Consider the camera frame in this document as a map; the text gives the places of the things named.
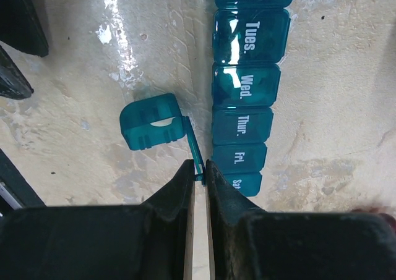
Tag white pills in compartment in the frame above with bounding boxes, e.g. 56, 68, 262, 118
150, 117, 174, 127

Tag detached teal pill compartment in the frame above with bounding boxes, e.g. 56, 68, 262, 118
119, 93, 205, 185

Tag teal weekly pill organizer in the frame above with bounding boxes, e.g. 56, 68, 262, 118
212, 0, 293, 197

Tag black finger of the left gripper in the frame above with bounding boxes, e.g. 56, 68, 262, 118
0, 48, 34, 100
1, 0, 49, 57

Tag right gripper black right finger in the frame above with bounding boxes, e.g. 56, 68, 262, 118
205, 161, 395, 279

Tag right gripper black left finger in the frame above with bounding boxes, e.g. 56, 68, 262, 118
1, 159, 195, 279

